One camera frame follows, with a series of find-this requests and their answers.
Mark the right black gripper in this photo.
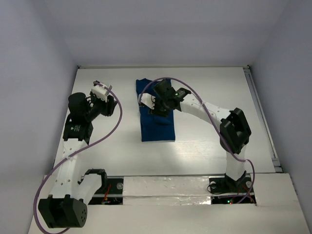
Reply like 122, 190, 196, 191
148, 96, 171, 118

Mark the blue printed t-shirt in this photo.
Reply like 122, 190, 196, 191
135, 78, 176, 143

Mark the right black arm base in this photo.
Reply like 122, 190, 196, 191
207, 176, 256, 205

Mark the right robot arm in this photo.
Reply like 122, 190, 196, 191
138, 78, 252, 191

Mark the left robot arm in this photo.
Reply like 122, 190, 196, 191
35, 92, 117, 232

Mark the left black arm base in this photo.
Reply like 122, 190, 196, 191
89, 177, 124, 205

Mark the silver foil covered panel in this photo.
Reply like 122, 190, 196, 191
122, 176, 212, 206

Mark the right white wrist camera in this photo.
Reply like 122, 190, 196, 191
138, 93, 156, 110

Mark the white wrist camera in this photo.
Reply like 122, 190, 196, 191
90, 81, 112, 103
138, 93, 156, 110

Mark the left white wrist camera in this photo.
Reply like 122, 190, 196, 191
90, 81, 112, 103

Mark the right aluminium rail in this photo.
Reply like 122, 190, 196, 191
243, 65, 283, 174

